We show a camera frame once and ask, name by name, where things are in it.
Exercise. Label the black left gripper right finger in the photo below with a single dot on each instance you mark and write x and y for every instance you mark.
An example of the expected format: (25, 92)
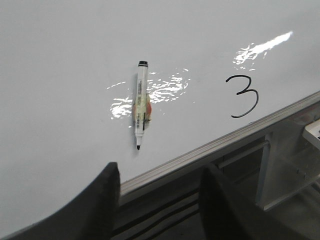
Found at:
(228, 214)

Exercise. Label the white plastic marker tray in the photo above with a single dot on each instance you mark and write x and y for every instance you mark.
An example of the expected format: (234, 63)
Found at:
(311, 133)

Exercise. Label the grey slatted panel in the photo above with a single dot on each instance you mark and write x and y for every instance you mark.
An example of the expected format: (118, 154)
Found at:
(169, 210)

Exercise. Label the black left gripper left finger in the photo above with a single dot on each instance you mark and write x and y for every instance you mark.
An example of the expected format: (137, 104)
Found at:
(89, 216)

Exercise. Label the grey metal stand frame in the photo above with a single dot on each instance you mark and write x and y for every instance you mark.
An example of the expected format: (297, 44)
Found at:
(289, 163)

